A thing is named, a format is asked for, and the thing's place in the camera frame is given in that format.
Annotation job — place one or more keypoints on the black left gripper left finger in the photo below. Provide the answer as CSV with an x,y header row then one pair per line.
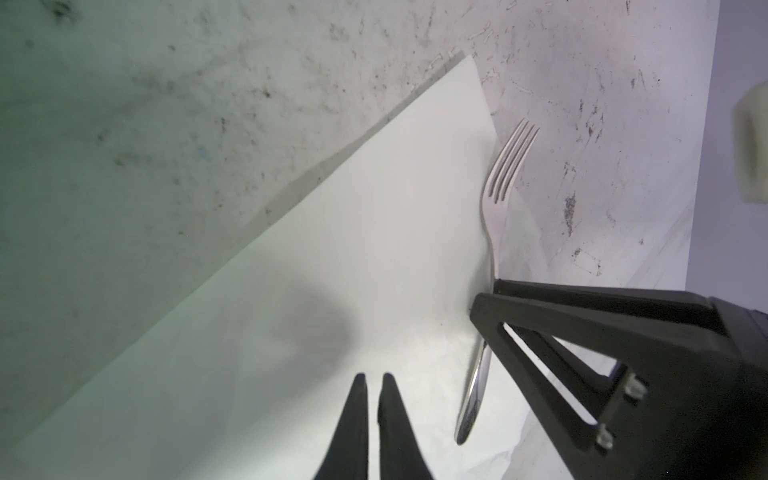
x,y
347,455

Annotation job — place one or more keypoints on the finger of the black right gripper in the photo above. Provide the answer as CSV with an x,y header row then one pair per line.
x,y
634,383

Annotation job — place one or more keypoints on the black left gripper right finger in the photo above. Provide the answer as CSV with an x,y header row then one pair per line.
x,y
399,454

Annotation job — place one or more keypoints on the silver fork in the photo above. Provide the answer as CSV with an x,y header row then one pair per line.
x,y
494,203

